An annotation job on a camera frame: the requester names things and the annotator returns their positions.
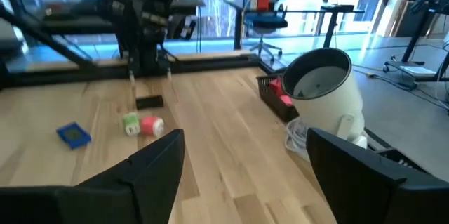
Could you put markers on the white cylindrical air purifier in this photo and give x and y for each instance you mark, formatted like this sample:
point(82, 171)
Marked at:
point(326, 104)

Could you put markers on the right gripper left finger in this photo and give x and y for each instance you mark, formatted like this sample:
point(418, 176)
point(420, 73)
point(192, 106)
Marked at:
point(105, 199)

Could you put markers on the black rectangular box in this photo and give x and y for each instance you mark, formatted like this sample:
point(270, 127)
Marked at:
point(150, 102)

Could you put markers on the green and white charger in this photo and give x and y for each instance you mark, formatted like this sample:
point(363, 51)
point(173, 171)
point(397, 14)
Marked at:
point(130, 124)

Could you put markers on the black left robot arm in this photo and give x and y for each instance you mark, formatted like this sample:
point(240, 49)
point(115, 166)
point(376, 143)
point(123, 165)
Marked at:
point(147, 6)

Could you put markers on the black wheeled desk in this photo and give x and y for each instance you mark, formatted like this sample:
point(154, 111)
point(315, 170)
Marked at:
point(419, 31)

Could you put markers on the blue digital timer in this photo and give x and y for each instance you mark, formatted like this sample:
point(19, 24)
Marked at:
point(73, 135)

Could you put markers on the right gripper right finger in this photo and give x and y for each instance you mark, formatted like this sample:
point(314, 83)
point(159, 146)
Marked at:
point(368, 196)

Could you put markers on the red block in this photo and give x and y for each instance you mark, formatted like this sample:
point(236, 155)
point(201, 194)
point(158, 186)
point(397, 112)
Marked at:
point(276, 87)

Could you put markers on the black standing desk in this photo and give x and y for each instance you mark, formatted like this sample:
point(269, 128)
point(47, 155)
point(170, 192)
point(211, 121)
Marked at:
point(238, 27)

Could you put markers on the red desk box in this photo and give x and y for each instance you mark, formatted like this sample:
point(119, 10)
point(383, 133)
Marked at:
point(263, 2)

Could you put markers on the blue office chair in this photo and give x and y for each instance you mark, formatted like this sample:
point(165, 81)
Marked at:
point(268, 22)

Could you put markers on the large glass window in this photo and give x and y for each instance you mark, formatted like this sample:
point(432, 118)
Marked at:
point(224, 17)

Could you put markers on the pink and white charger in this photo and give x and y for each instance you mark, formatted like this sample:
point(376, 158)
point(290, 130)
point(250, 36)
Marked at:
point(149, 126)

